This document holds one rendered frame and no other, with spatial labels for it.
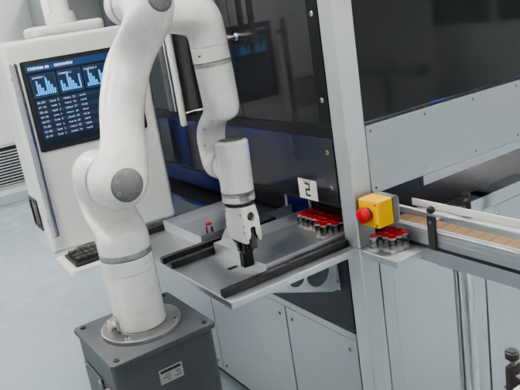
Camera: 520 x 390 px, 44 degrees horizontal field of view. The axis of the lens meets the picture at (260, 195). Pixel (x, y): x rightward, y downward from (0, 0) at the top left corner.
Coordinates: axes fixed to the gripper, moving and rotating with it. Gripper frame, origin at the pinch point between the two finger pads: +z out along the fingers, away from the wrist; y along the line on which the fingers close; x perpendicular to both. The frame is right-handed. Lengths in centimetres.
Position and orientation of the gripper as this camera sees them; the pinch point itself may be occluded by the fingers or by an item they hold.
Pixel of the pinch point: (246, 258)
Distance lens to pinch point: 166.1
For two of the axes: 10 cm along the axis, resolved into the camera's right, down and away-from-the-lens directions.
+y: -5.5, -1.5, 8.2
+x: -8.2, 2.4, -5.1
